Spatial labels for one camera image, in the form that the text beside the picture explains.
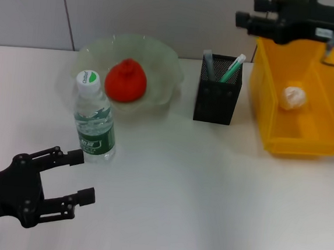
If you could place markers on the orange fruit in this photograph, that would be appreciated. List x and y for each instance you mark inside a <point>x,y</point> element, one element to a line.
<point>125,82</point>

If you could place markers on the white paper ball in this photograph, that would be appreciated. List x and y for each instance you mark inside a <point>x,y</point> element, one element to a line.
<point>293,98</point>

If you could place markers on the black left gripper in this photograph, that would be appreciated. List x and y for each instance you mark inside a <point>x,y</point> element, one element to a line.
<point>6,193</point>

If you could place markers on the clear green-label water bottle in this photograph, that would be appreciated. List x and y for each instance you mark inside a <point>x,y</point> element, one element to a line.
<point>95,124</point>

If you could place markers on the black mesh pen holder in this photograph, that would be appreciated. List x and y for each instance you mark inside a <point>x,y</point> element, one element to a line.
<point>216,100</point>

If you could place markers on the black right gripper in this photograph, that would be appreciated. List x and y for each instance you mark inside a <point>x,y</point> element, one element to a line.
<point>319,24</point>

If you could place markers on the green glass fruit plate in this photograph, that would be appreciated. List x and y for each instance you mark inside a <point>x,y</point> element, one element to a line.
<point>160,71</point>

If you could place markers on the yellow plastic bin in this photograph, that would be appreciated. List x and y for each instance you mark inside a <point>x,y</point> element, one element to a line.
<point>324,95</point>

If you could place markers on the grey marker pen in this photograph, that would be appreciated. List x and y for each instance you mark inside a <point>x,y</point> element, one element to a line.
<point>209,65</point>

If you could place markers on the green pen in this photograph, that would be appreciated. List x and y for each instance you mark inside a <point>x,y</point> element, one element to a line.
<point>233,68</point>

